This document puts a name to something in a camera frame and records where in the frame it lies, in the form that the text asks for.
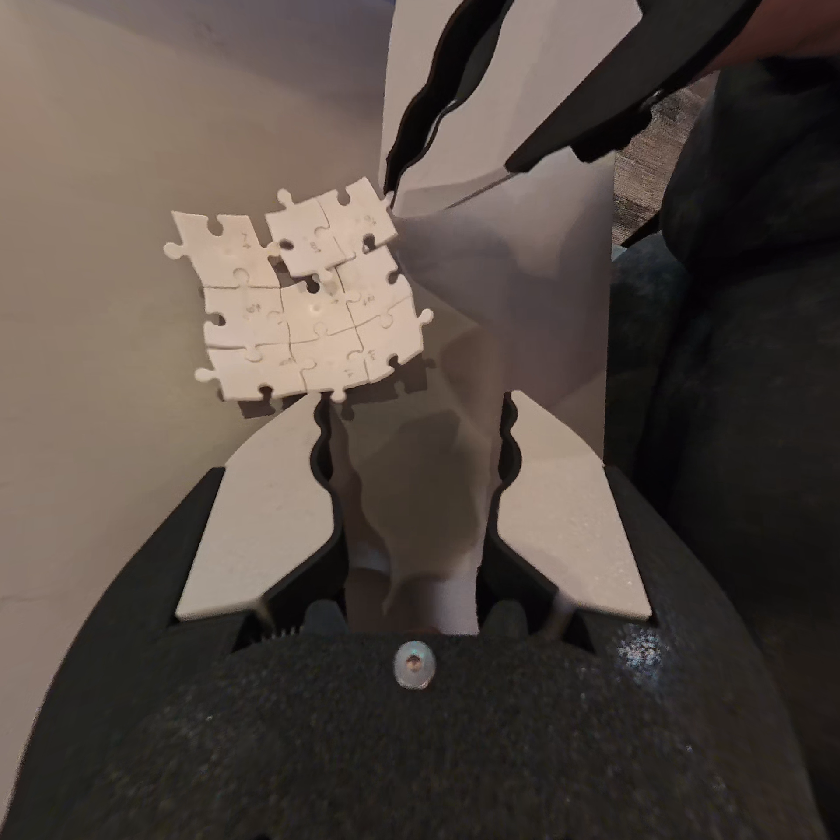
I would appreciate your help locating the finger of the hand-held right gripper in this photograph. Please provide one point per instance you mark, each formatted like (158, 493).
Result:
(525, 98)
(413, 59)

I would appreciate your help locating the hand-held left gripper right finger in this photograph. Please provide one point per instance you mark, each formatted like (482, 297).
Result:
(571, 531)

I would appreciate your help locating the joined white puzzle section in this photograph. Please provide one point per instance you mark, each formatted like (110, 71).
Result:
(315, 328)

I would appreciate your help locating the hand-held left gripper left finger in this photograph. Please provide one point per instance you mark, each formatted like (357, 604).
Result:
(262, 531)

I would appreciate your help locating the person's right forearm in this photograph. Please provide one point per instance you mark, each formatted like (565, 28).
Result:
(787, 33)

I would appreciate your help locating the small joined puzzle pair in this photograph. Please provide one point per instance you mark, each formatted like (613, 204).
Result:
(328, 229)

